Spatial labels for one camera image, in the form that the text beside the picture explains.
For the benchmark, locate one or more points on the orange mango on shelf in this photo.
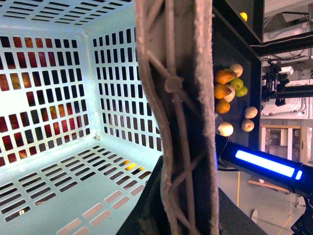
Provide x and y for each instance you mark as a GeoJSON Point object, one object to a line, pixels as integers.
{"type": "Point", "coordinates": [224, 76]}

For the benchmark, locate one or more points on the brown basket handle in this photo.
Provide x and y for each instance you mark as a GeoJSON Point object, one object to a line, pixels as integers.
{"type": "Point", "coordinates": [174, 51]}

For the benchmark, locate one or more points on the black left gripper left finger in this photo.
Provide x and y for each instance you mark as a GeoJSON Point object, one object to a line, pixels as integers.
{"type": "Point", "coordinates": [148, 216]}

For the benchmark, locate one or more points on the black fruit display shelf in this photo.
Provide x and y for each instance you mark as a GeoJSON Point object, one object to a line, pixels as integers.
{"type": "Point", "coordinates": [234, 40]}

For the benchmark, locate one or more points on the light blue plastic basket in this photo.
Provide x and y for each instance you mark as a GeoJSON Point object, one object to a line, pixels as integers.
{"type": "Point", "coordinates": [78, 141]}

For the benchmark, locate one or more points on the black robot arm blue light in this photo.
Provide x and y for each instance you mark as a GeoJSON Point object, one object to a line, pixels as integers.
{"type": "Point", "coordinates": [295, 177]}

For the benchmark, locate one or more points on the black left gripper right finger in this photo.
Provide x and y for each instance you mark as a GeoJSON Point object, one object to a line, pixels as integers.
{"type": "Point", "coordinates": [233, 221]}

